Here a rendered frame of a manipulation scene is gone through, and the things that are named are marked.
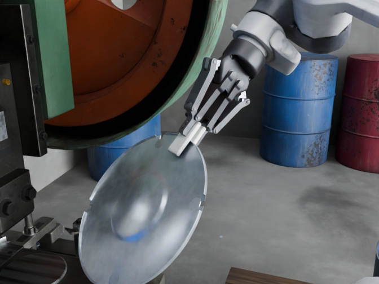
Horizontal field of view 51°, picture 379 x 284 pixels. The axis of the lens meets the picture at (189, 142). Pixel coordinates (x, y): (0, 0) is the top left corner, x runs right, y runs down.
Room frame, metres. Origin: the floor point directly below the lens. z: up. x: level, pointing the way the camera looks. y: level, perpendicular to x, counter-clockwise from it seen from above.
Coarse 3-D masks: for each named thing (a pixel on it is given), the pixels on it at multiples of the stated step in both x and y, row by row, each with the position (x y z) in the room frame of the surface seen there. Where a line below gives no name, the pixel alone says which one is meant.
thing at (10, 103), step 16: (0, 64) 0.70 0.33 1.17; (0, 80) 0.69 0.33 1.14; (0, 96) 0.68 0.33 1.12; (0, 112) 0.68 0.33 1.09; (16, 112) 0.72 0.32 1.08; (0, 128) 0.67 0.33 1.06; (16, 128) 0.71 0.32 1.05; (0, 144) 0.67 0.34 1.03; (16, 144) 0.71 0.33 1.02; (0, 160) 0.66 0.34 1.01; (16, 160) 0.70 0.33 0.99; (0, 176) 0.65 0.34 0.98; (16, 176) 0.66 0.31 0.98; (0, 192) 0.61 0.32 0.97; (16, 192) 0.65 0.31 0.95; (32, 192) 0.67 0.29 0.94; (0, 208) 0.60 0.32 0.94; (16, 208) 0.64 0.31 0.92; (32, 208) 0.68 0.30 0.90; (0, 224) 0.60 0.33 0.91
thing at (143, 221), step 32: (128, 160) 0.73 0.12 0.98; (160, 160) 0.67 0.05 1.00; (192, 160) 0.62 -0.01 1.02; (96, 192) 0.71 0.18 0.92; (128, 192) 0.65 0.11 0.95; (160, 192) 0.60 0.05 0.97; (192, 192) 0.56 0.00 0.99; (96, 224) 0.64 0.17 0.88; (128, 224) 0.59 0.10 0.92; (160, 224) 0.55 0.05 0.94; (192, 224) 0.52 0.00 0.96; (96, 256) 0.58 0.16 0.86; (128, 256) 0.54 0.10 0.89; (160, 256) 0.51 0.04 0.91
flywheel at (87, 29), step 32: (64, 0) 0.98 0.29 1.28; (96, 0) 1.00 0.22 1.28; (160, 0) 0.95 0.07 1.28; (192, 0) 0.90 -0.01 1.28; (96, 32) 1.00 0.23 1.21; (128, 32) 0.98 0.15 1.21; (160, 32) 0.92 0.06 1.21; (192, 32) 0.96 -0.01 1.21; (96, 64) 1.00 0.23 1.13; (128, 64) 0.98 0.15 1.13; (160, 64) 0.92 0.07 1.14; (96, 96) 0.97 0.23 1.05; (128, 96) 0.94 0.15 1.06
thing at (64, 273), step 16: (16, 256) 0.69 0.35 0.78; (32, 256) 0.69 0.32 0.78; (48, 256) 0.69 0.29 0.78; (64, 256) 0.69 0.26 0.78; (0, 272) 0.64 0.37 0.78; (16, 272) 0.64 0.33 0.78; (32, 272) 0.64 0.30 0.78; (48, 272) 0.64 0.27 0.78; (64, 272) 0.64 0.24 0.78; (80, 272) 0.64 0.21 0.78
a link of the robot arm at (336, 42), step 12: (264, 0) 0.76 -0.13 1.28; (276, 0) 0.75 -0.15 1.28; (288, 0) 0.74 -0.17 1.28; (264, 12) 0.73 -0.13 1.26; (276, 12) 0.73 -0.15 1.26; (288, 12) 0.74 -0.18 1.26; (288, 24) 0.73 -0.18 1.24; (288, 36) 0.76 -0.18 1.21; (300, 36) 0.73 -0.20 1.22; (336, 36) 0.70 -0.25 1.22; (348, 36) 0.73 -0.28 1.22; (312, 48) 0.72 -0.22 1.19; (324, 48) 0.72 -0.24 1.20; (336, 48) 0.72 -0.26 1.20
